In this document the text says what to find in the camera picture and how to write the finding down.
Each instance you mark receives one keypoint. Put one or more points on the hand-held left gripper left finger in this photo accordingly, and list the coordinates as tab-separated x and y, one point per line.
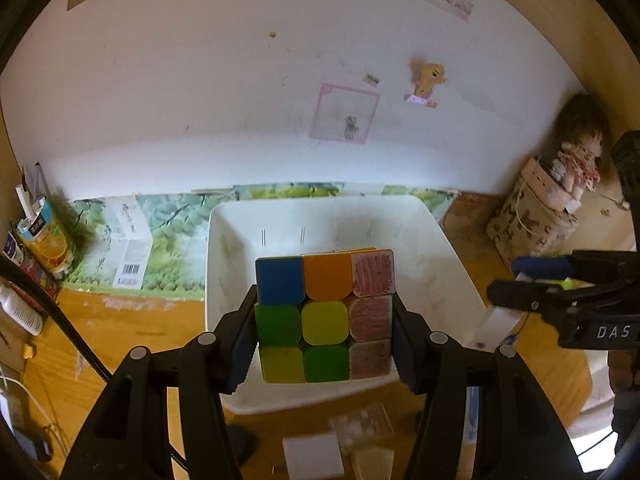
245	335

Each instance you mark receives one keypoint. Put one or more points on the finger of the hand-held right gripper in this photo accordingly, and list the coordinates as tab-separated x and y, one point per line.
542	266
520	295

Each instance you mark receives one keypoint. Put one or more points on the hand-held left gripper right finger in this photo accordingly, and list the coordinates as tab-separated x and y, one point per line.
406	345

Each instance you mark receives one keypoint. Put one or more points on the colourful puzzle cube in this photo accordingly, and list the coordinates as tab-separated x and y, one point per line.
325	320

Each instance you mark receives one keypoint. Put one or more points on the clear plastic box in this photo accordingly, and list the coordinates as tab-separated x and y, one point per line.
360	422

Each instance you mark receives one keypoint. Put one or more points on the white plastic storage bin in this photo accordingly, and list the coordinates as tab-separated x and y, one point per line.
350	225

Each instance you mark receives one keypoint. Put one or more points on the printed paper bag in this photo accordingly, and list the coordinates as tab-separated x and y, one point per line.
520	235

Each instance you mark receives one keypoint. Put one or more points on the rag doll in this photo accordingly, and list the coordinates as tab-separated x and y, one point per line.
580	155

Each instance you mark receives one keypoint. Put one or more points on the beige block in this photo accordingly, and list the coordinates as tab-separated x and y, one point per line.
372	465

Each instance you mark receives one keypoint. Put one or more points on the white box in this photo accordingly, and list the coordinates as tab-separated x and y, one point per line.
312	457

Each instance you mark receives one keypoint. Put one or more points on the white carton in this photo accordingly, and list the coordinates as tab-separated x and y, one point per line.
127	245

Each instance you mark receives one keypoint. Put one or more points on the orange juice carton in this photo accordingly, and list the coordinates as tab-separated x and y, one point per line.
45	240

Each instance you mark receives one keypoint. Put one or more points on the white spray bottle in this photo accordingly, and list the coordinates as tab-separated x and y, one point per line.
20	310

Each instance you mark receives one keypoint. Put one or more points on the yellow character wall sticker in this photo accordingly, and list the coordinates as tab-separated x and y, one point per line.
427	77

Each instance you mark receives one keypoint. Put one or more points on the pink square wall sticker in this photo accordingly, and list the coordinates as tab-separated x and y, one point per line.
345	110

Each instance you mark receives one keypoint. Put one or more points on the small wall sticker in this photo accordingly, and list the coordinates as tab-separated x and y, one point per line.
371	78

